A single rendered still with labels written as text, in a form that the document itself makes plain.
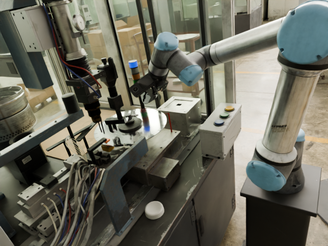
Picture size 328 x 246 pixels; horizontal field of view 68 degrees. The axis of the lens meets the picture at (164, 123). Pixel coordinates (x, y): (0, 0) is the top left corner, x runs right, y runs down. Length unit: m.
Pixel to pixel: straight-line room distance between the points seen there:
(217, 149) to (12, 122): 1.05
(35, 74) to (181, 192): 0.68
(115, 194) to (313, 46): 0.68
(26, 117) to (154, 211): 0.92
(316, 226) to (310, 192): 0.91
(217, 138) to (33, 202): 0.76
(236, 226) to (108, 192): 1.19
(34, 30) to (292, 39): 0.69
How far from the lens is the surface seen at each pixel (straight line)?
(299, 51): 0.61
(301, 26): 0.60
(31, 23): 0.87
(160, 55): 0.86
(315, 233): 1.91
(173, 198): 1.00
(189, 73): 0.81
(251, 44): 0.82
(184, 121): 1.26
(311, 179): 1.09
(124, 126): 1.09
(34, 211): 1.06
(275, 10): 9.27
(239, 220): 1.88
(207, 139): 1.11
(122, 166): 0.84
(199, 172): 1.09
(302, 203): 1.00
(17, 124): 1.51
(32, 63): 0.95
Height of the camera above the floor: 1.46
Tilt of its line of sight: 28 degrees down
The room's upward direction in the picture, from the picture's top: 10 degrees counter-clockwise
